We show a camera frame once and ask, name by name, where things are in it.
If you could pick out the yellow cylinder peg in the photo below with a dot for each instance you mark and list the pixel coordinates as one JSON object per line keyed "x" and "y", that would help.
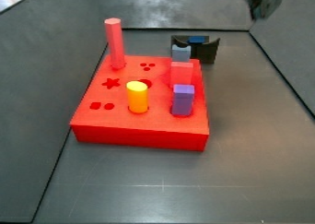
{"x": 137, "y": 96}

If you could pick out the black curved holder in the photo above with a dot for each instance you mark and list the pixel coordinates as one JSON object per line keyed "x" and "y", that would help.
{"x": 201, "y": 51}

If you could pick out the red rectangular peg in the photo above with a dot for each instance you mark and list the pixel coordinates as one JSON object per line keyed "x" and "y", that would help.
{"x": 180, "y": 73}

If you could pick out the tall red hexagonal peg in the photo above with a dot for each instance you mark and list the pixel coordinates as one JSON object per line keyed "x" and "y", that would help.
{"x": 115, "y": 42}

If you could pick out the red fixture block with holes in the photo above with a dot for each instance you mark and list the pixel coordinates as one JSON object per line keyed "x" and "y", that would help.
{"x": 127, "y": 107}

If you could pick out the light blue notched peg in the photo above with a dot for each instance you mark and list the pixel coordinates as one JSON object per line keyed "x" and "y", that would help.
{"x": 180, "y": 53}

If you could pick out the purple rectangular peg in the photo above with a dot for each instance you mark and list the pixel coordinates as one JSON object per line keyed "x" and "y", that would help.
{"x": 183, "y": 99}

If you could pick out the blue two-pronged square-circle object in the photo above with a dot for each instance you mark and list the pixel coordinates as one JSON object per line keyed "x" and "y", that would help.
{"x": 196, "y": 39}

